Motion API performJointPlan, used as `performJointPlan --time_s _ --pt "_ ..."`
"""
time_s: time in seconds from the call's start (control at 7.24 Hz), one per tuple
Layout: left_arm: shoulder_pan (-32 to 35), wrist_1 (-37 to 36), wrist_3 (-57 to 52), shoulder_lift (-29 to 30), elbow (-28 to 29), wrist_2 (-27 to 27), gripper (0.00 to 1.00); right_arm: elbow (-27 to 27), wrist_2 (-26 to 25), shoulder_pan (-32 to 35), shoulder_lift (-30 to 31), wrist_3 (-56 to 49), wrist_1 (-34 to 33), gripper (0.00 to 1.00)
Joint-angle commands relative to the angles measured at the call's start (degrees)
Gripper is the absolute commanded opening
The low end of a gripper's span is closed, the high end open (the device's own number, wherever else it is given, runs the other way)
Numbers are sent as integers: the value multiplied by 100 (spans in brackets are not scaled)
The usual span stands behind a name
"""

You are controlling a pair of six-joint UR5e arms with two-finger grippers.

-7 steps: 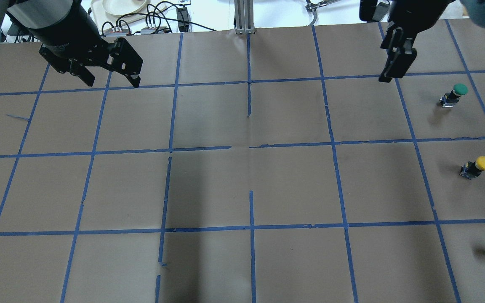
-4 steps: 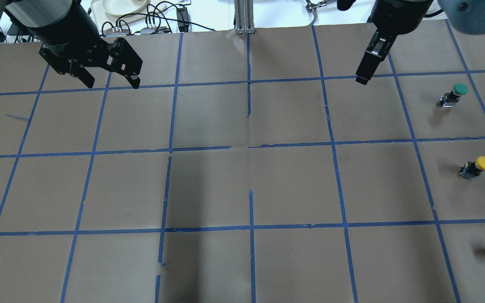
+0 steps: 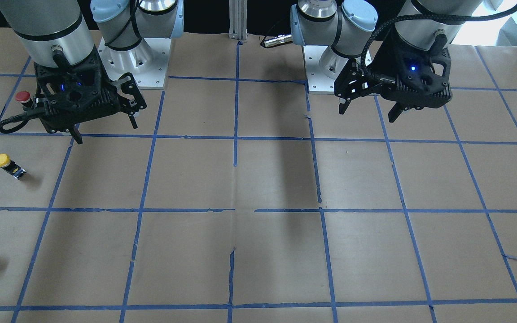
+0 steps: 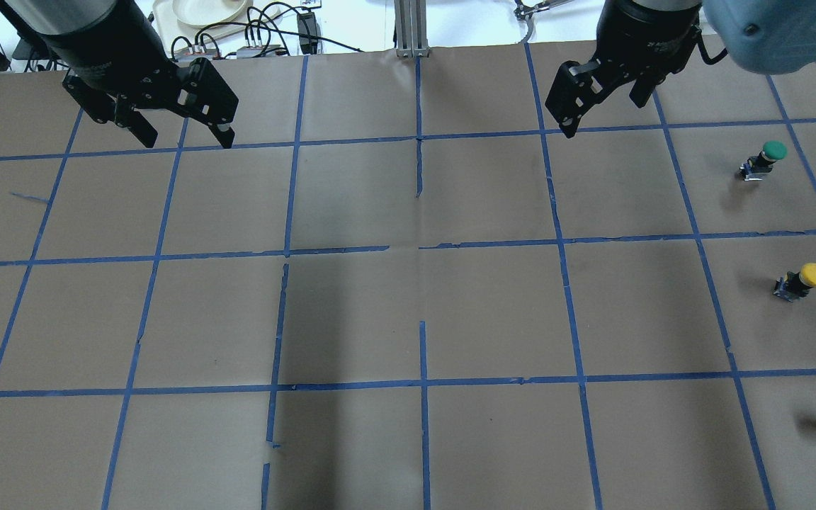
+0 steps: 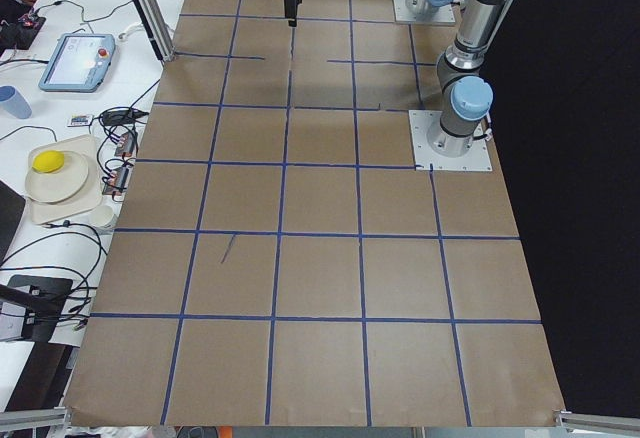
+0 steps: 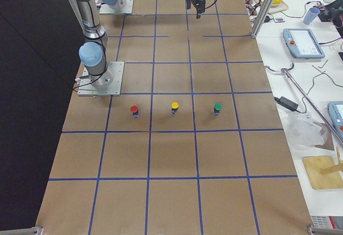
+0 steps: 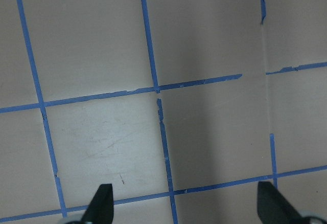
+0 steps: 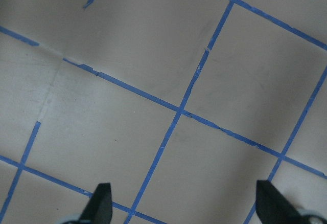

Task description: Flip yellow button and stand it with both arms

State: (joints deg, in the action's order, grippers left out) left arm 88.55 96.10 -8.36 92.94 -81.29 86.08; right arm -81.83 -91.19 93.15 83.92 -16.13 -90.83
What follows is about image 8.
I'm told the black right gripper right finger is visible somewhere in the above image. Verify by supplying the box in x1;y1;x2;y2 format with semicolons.
255;180;307;224

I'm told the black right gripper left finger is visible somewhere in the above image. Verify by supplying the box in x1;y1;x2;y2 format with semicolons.
77;183;113;224

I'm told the brown paper table mat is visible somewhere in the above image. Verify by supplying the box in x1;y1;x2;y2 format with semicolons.
1;0;326;223

